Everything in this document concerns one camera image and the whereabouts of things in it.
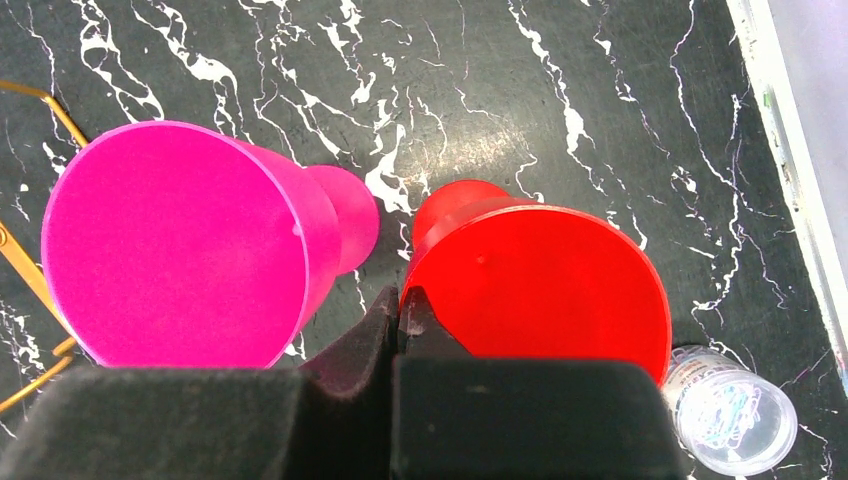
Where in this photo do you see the red wine glass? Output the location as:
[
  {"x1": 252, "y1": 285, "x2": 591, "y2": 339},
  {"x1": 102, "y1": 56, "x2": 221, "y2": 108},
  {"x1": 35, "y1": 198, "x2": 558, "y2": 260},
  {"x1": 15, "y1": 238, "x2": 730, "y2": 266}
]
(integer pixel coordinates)
[{"x1": 402, "y1": 180, "x2": 672, "y2": 383}]

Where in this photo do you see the gold wire glass rack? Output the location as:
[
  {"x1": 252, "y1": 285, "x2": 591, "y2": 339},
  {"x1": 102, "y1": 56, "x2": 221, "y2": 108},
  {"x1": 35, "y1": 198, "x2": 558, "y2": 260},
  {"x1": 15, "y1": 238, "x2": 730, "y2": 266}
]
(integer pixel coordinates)
[{"x1": 1, "y1": 80, "x2": 89, "y2": 413}]

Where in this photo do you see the small clear plastic cup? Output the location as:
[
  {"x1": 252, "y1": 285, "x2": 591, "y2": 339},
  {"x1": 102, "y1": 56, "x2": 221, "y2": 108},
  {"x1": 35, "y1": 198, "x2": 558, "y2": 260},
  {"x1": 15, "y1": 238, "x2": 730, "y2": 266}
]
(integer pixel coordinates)
[{"x1": 662, "y1": 345, "x2": 798, "y2": 477}]

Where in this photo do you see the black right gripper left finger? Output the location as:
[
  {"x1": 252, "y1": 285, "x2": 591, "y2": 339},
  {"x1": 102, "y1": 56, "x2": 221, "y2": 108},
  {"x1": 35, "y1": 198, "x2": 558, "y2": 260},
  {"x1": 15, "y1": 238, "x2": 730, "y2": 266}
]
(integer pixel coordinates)
[{"x1": 1, "y1": 287, "x2": 399, "y2": 479}]

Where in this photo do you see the magenta wine glass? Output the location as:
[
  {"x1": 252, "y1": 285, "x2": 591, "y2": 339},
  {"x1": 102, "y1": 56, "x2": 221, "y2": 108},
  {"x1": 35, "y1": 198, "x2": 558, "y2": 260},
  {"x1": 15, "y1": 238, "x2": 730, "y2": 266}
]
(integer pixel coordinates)
[{"x1": 41, "y1": 121, "x2": 380, "y2": 368}]

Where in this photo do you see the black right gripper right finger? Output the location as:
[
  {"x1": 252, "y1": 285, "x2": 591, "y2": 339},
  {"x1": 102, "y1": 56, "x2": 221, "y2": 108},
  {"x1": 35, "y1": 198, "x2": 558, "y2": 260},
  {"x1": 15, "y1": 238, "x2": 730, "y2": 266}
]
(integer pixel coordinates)
[{"x1": 390, "y1": 287, "x2": 686, "y2": 479}]

